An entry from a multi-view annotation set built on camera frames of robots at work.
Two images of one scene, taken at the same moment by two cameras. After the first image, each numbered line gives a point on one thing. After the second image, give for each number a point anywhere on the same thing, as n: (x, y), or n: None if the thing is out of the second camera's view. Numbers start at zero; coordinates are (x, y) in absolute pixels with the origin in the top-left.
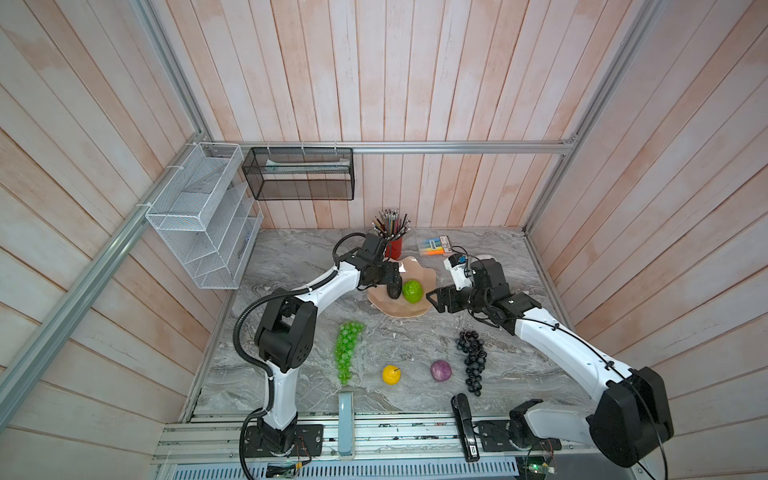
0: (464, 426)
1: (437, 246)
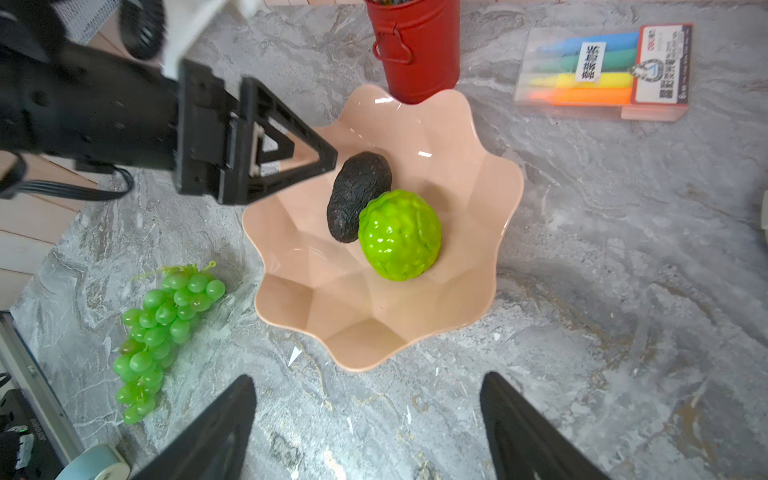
0: None
1: (640, 73)
